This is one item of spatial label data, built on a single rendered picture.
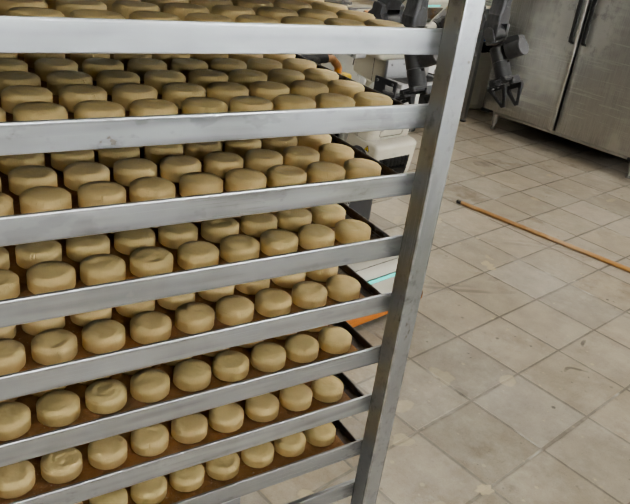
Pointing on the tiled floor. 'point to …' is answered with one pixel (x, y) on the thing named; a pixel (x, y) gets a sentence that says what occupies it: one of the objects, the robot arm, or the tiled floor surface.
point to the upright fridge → (583, 74)
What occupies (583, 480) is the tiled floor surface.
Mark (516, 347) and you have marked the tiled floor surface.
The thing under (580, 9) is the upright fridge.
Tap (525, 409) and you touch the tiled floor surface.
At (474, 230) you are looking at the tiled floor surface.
